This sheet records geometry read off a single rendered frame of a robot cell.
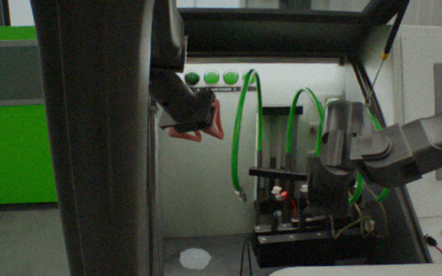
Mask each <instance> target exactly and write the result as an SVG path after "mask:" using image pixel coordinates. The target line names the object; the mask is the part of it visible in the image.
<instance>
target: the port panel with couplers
mask: <svg viewBox="0 0 442 276"><path fill-rule="evenodd" d="M308 87H309V88H311V89H312V90H313V91H314V93H315V94H316V96H317V98H318V99H319V100H320V102H321V103H322V106H323V109H324V108H325V105H326V104H327V102H329V101H330V100H332V99H337V100H344V93H345V83H335V82H308ZM319 123H320V119H319V116H318V112H317V110H316V108H315V104H314V102H313V100H312V98H311V97H310V96H309V94H308V103H307V116H306V128H305V153H304V166H303V172H306V173H307V172H308V162H309V160H310V158H311V157H314V156H315V151H316V143H317V137H318V127H319Z"/></svg>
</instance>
